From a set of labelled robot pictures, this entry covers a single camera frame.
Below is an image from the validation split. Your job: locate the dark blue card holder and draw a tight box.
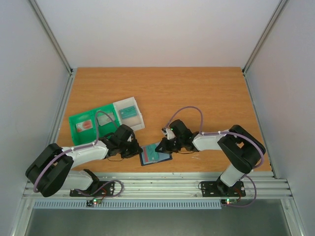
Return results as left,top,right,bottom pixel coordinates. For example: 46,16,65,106
140,143,172,166

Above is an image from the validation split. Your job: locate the teal VIP card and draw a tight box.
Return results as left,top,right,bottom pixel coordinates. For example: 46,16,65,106
147,144,159,163

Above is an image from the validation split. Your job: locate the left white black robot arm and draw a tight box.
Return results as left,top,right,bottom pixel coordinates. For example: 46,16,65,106
25,124,143,197

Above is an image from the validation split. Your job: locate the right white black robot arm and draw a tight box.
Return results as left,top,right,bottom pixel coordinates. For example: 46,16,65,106
156,119,266,197

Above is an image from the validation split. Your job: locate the red card in holder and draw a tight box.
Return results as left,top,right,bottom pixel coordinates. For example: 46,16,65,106
143,147,151,163

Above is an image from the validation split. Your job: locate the grey card in tray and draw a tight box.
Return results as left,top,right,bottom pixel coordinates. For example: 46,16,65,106
97,113,116,126

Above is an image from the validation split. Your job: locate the teal card in white tray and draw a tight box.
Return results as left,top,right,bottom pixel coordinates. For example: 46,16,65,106
119,106,137,119

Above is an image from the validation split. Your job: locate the red white card in tray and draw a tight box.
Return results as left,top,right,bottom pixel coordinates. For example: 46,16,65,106
76,119,93,133

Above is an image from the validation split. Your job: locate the white plastic tray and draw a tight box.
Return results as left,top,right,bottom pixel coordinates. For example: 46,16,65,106
113,97,145,131

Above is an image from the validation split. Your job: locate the green plastic tray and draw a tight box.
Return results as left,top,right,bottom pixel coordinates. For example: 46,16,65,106
68,104,120,146

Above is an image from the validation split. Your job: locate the left small circuit board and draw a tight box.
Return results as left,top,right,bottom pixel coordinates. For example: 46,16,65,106
86,199,102,207

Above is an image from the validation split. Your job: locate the small circuit board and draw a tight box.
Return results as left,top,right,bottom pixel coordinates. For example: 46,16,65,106
86,199,102,207
221,198,239,205

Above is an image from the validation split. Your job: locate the right small circuit board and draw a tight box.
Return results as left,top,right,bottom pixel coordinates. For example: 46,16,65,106
221,198,239,205

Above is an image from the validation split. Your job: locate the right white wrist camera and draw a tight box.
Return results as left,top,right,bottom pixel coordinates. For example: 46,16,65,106
162,128,176,140

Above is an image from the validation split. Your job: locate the aluminium front rail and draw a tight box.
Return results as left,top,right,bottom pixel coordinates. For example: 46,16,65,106
23,172,293,200

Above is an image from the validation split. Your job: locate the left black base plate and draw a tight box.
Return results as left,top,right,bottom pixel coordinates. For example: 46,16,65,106
69,181,115,197

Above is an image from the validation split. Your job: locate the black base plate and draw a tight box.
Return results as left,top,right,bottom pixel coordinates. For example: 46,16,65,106
69,181,115,197
198,181,246,198

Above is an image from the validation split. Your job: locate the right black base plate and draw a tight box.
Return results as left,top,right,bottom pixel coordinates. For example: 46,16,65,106
198,181,246,198

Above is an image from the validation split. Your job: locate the grey slotted cable duct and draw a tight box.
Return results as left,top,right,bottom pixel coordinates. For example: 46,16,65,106
33,199,221,210

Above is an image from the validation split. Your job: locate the left aluminium frame post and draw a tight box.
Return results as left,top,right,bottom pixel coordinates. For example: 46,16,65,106
28,0,73,75

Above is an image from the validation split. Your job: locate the aluminium frame post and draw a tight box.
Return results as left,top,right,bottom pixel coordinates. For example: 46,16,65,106
242,0,289,74
28,0,73,75

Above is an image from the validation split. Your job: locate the right aluminium frame post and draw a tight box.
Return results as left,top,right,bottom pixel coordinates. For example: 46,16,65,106
242,0,289,74

